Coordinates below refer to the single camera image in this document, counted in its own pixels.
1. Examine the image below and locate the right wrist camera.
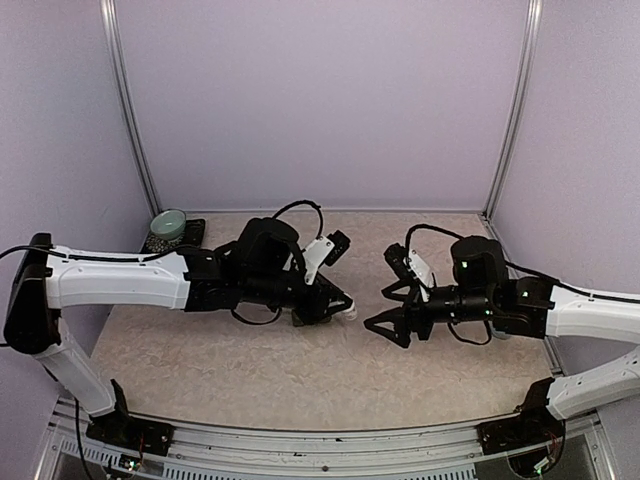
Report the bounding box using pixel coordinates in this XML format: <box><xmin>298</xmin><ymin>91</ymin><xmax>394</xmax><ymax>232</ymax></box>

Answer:
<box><xmin>384</xmin><ymin>243</ymin><xmax>435</xmax><ymax>289</ymax></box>

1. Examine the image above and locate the black patterned tray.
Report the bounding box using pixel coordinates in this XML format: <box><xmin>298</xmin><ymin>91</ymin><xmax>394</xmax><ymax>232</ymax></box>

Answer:
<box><xmin>142</xmin><ymin>217</ymin><xmax>207</xmax><ymax>254</ymax></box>

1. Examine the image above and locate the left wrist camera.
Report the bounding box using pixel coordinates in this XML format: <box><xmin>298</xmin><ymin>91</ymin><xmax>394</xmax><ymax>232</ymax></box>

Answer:
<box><xmin>303</xmin><ymin>230</ymin><xmax>351</xmax><ymax>285</ymax></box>

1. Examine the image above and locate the green pill organizer box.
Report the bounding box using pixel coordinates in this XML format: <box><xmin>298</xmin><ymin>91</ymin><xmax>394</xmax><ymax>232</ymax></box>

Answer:
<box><xmin>291</xmin><ymin>311</ymin><xmax>332</xmax><ymax>327</ymax></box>

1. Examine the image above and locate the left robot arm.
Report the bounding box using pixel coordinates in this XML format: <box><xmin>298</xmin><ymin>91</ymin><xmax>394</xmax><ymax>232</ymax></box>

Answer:
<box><xmin>3</xmin><ymin>217</ymin><xmax>355</xmax><ymax>445</ymax></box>

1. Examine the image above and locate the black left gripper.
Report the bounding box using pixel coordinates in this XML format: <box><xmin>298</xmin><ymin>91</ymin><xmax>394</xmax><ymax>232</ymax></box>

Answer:
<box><xmin>243</xmin><ymin>271</ymin><xmax>353</xmax><ymax>327</ymax></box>

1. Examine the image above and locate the light blue mug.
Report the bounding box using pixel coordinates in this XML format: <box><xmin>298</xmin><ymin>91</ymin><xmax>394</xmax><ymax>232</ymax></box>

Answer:
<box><xmin>489</xmin><ymin>323</ymin><xmax>512</xmax><ymax>340</ymax></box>

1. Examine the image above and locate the aluminium front rail frame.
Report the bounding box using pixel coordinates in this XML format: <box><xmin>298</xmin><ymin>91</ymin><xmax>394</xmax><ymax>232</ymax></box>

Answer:
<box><xmin>34</xmin><ymin>394</ymin><xmax>616</xmax><ymax>480</ymax></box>

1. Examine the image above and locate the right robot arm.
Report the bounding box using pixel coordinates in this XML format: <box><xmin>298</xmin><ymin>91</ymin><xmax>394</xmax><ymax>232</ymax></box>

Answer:
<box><xmin>364</xmin><ymin>236</ymin><xmax>639</xmax><ymax>444</ymax></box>

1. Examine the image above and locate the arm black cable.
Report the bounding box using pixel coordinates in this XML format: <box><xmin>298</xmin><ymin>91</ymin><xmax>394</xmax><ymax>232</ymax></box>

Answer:
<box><xmin>403</xmin><ymin>222</ymin><xmax>459</xmax><ymax>256</ymax></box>
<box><xmin>272</xmin><ymin>199</ymin><xmax>326</xmax><ymax>239</ymax></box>

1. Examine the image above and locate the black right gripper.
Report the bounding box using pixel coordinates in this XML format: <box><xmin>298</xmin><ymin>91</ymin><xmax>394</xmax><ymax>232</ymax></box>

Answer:
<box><xmin>365</xmin><ymin>277</ymin><xmax>497</xmax><ymax>348</ymax></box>

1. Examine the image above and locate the light green ceramic bowl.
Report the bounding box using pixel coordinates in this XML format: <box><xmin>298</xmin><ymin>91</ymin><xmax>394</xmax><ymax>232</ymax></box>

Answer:
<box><xmin>149</xmin><ymin>209</ymin><xmax>187</xmax><ymax>241</ymax></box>

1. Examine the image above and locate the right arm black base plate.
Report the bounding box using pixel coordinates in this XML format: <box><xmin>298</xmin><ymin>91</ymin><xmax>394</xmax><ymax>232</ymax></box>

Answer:
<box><xmin>476</xmin><ymin>416</ymin><xmax>565</xmax><ymax>455</ymax></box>

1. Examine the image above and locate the right aluminium corner post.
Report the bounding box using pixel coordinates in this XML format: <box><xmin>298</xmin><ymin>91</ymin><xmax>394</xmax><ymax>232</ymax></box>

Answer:
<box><xmin>483</xmin><ymin>0</ymin><xmax>544</xmax><ymax>224</ymax></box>

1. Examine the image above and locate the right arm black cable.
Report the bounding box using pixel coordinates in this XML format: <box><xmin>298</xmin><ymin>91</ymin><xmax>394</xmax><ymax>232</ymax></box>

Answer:
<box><xmin>403</xmin><ymin>222</ymin><xmax>459</xmax><ymax>256</ymax></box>

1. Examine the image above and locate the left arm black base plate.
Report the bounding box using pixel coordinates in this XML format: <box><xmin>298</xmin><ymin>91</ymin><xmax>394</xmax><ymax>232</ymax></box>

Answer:
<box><xmin>86</xmin><ymin>417</ymin><xmax>175</xmax><ymax>457</ymax></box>

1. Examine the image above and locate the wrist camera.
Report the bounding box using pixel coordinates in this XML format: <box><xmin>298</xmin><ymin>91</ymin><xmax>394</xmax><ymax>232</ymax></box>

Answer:
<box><xmin>303</xmin><ymin>230</ymin><xmax>351</xmax><ymax>285</ymax></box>
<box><xmin>384</xmin><ymin>243</ymin><xmax>435</xmax><ymax>289</ymax></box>

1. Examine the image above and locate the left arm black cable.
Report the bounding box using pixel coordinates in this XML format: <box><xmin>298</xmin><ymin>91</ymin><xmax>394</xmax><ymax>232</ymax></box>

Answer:
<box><xmin>272</xmin><ymin>199</ymin><xmax>326</xmax><ymax>239</ymax></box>

